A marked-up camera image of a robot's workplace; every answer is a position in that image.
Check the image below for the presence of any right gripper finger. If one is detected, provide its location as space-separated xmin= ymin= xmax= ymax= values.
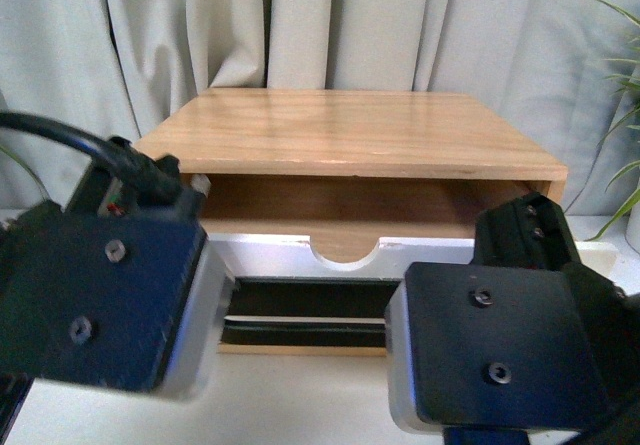
xmin=385 ymin=193 xmax=639 ymax=444

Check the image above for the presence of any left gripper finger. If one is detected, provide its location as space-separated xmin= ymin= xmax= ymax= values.
xmin=1 ymin=164 xmax=230 ymax=399

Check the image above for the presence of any white drawer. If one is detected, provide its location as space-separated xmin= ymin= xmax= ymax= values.
xmin=191 ymin=173 xmax=620 ymax=325

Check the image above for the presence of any black drawer handle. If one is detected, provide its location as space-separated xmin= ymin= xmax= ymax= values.
xmin=221 ymin=277 xmax=400 ymax=351

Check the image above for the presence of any wooden drawer cabinet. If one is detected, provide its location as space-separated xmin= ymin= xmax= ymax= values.
xmin=137 ymin=89 xmax=568 ymax=356

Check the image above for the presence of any green plant right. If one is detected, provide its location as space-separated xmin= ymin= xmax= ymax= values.
xmin=587 ymin=0 xmax=639 ymax=242

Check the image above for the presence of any grey curtain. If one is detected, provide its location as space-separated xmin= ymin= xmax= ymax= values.
xmin=1 ymin=0 xmax=639 ymax=215

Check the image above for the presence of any black cable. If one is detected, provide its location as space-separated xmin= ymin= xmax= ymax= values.
xmin=0 ymin=110 xmax=184 ymax=205

